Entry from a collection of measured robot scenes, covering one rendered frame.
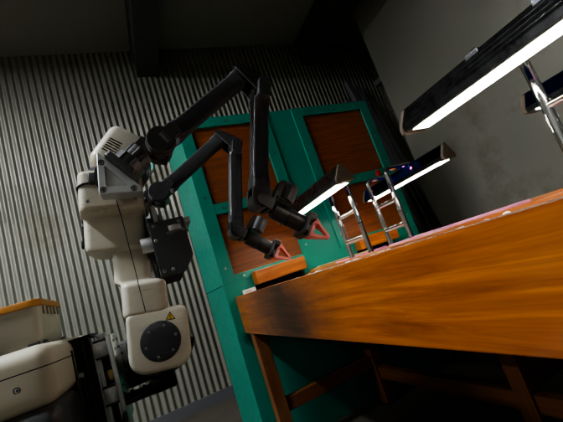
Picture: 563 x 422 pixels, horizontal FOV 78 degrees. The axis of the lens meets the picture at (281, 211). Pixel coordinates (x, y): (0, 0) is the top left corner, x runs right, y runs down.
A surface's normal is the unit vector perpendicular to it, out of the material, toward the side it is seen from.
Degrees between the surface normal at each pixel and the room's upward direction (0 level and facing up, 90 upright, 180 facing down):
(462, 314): 90
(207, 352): 90
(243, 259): 90
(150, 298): 90
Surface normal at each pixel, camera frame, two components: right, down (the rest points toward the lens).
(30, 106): 0.32, -0.29
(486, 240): -0.88, 0.22
